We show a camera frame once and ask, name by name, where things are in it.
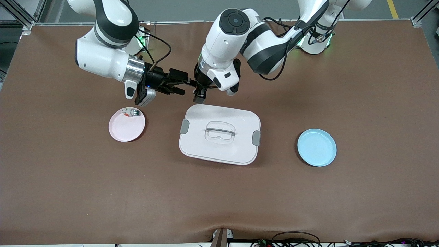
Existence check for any white lidded storage box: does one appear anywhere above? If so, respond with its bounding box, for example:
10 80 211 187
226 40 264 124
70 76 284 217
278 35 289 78
178 104 262 166

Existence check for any pink round plate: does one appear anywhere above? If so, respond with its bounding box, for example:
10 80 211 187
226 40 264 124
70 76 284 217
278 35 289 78
108 107 146 142

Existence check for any light blue round plate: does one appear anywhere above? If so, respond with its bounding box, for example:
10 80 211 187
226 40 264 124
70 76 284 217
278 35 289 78
297 129 337 167

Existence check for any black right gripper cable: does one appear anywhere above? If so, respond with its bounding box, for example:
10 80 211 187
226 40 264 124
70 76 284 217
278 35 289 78
137 27 172 73

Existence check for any aluminium table edge rail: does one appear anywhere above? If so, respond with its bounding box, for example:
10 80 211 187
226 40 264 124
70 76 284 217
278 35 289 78
33 19 412 26

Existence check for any black left arm base cable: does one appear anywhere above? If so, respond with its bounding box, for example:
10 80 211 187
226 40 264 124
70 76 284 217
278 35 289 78
262 16 296 35

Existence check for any metal mounting bracket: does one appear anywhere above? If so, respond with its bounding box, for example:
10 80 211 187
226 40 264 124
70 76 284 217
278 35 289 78
210 227 234 247

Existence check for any aluminium frame post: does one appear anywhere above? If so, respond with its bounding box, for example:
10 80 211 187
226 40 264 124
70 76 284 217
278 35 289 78
410 0 439 28
0 0 47 35

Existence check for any black looped cable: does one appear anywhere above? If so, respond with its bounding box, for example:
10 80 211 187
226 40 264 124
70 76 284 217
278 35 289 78
272 231 321 247

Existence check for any black cable bundle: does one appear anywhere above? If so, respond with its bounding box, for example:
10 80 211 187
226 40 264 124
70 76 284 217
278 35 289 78
322 238 439 247

